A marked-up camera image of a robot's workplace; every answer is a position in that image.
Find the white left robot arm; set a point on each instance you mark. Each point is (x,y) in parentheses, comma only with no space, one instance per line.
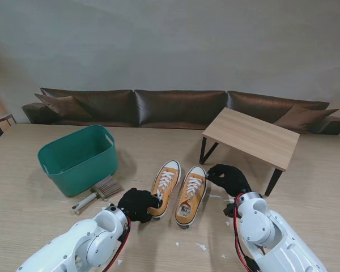
(88,243)

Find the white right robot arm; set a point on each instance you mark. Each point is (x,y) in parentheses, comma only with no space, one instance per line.
(263,226)

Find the brown leather sofa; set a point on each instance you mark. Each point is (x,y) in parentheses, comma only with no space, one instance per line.
(173,107)

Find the small wooden stand black legs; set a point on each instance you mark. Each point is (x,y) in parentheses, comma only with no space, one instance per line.
(249,136)

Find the green plastic basket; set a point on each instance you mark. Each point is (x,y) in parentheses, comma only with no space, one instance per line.
(73,150)

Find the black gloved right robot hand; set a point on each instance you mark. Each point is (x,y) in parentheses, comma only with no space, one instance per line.
(232,181)

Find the brown sofa cushion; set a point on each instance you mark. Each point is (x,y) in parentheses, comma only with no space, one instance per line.
(306,119)
(62,106)

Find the yellow canvas sneaker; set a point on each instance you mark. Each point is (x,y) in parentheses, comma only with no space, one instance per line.
(165,178)
(195,198)

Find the small wooden side table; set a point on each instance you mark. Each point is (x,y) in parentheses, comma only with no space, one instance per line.
(4,116)

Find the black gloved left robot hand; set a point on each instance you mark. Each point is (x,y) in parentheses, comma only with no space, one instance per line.
(137,204)

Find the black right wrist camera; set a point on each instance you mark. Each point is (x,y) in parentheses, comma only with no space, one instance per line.
(229,210)

